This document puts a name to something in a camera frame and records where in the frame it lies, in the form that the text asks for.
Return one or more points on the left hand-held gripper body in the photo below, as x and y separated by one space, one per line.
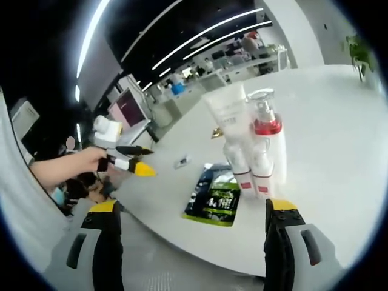
106 133

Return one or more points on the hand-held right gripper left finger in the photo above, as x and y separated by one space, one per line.
104 248

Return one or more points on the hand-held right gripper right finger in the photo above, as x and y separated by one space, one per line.
280 248

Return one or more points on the small clear skincare sachet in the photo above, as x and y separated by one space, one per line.
182 161

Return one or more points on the small clear cap skincare bottle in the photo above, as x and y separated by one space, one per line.
263 179
241 179

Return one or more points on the green black skincare sachet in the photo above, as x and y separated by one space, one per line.
218 206

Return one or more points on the gold skincare sachet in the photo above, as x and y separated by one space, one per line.
217 134

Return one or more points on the white skincare tube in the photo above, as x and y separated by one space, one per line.
228 112

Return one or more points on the red collar white pump bottle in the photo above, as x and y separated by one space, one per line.
269 127

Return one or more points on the blue storage box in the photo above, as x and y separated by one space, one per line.
177 89

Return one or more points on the person's left hand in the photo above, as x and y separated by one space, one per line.
88 162

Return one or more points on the standing desk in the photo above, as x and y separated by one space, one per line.
142 130

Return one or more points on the computer monitor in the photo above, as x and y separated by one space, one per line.
128 107

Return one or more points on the person's white shirt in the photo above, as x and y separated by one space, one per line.
21 182

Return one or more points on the long ceiling light strip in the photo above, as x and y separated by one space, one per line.
88 36

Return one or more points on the white office workstation row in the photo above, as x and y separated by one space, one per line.
230 69

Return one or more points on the potted green plant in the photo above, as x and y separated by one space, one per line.
360 54

